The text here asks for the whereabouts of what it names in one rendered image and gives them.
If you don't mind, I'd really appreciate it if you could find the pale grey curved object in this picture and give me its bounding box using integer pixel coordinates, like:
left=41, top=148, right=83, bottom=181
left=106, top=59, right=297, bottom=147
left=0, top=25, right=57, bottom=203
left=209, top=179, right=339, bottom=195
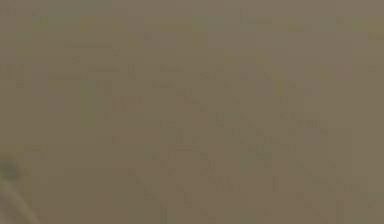
left=0, top=159, right=40, bottom=224

